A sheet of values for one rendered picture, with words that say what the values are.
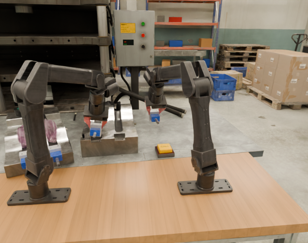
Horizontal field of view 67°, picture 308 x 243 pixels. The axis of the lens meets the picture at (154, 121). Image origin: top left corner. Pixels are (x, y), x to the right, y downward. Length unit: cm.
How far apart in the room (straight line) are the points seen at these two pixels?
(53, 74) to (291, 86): 424
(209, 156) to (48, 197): 59
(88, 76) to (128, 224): 52
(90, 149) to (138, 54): 98
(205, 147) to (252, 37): 755
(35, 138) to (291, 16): 841
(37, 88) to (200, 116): 52
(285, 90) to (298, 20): 449
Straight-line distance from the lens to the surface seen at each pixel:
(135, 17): 186
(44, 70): 78
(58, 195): 93
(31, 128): 82
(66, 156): 110
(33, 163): 86
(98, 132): 104
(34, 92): 77
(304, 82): 481
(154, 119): 117
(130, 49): 186
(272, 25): 852
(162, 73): 99
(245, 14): 819
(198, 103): 82
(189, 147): 121
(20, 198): 97
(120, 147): 111
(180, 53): 462
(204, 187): 91
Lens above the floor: 137
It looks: 22 degrees down
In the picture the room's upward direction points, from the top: 1 degrees clockwise
